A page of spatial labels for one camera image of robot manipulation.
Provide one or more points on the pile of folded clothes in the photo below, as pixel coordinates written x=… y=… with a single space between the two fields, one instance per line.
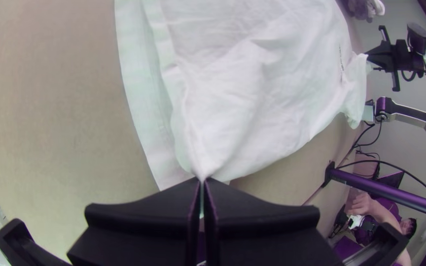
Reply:
x=364 y=9

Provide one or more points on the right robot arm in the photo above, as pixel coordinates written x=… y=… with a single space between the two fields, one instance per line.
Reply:
x=409 y=115

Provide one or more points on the white t-shirt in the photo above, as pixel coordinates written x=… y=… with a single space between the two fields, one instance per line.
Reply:
x=253 y=92

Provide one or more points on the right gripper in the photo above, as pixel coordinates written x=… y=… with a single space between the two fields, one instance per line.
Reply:
x=392 y=55

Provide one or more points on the black camera stand pole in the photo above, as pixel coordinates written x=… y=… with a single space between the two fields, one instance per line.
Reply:
x=383 y=190

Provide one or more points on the person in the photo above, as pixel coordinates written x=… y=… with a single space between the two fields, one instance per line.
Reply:
x=381 y=214

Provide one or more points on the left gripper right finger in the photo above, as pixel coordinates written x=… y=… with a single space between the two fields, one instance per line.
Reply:
x=268 y=236

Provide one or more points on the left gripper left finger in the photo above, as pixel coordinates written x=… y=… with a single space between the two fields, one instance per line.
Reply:
x=139 y=236

